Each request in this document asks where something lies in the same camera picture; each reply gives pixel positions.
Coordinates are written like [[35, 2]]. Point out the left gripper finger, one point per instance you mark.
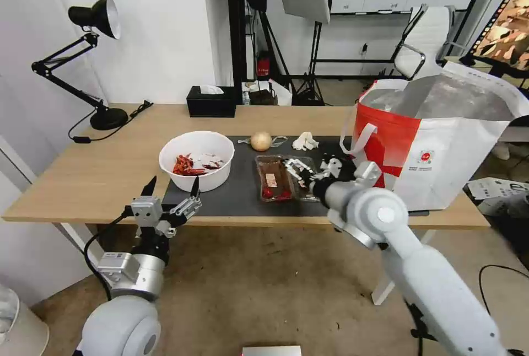
[[150, 187], [187, 209]]

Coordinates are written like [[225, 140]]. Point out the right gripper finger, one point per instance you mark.
[[332, 169], [299, 172]]

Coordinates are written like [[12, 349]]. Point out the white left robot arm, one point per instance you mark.
[[124, 323]]

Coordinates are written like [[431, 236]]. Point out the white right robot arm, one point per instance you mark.
[[434, 281]]

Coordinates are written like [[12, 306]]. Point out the red white takeout bag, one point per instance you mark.
[[438, 145]]

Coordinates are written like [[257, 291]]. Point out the clear plastic food tray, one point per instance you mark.
[[270, 178]]

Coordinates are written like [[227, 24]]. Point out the crumpled white tissue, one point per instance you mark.
[[305, 141]]

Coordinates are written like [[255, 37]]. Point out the white round bowl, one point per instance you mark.
[[206, 180]]

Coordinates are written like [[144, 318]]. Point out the clear plastic wrapper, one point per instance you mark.
[[281, 141]]

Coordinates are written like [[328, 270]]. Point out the red dried chili peppers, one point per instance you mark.
[[184, 165]]

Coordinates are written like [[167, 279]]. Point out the yellow onion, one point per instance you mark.
[[261, 141]]

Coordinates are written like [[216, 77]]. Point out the wooden table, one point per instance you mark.
[[103, 166]]

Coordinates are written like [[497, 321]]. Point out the black table mat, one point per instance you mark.
[[239, 203]]

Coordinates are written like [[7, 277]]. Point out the white paper scraps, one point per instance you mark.
[[210, 160]]

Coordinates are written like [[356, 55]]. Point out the black desk lamp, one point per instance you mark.
[[108, 118]]

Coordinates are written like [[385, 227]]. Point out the brown box with clutter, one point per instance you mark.
[[264, 95]]

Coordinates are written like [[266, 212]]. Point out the black tissue box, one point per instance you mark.
[[210, 104]]

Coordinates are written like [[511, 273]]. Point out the black tripod stand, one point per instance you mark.
[[316, 66]]

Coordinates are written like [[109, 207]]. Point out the red fire extinguisher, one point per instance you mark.
[[263, 67]]

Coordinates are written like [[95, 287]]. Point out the white robot front shell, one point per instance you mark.
[[270, 351]]

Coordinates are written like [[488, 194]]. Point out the white waste bin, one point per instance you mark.
[[20, 327]]

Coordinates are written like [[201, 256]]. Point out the white office chair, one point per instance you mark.
[[427, 27]]

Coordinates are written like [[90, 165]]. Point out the printed cardboard box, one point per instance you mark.
[[502, 192]]

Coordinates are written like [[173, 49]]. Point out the computer monitor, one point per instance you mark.
[[506, 29]]

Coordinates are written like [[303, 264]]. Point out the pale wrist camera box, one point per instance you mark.
[[145, 210]]

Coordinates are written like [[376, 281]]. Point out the black metal frame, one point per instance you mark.
[[237, 21]]

